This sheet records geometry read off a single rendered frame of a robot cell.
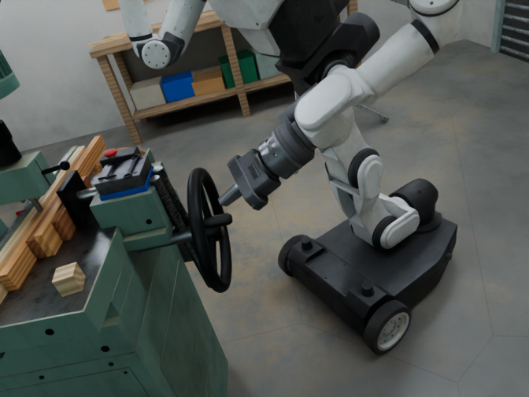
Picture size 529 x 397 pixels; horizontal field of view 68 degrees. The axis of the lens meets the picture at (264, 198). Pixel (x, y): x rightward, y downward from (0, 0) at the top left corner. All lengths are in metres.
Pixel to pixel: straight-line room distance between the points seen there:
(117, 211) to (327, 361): 1.02
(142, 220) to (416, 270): 1.10
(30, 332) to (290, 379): 1.01
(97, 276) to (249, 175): 0.33
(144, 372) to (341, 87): 0.69
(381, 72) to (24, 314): 0.72
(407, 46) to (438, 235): 1.19
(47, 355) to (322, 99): 0.72
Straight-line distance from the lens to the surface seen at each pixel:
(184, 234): 0.91
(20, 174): 0.89
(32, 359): 0.96
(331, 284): 1.56
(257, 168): 0.74
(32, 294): 0.83
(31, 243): 0.89
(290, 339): 1.67
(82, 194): 0.94
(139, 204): 0.84
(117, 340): 0.86
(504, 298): 1.83
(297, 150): 0.71
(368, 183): 1.35
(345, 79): 0.69
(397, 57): 0.71
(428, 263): 1.67
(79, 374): 0.97
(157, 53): 1.21
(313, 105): 0.69
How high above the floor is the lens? 1.34
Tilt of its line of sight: 33 degrees down
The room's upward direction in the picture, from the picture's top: 14 degrees counter-clockwise
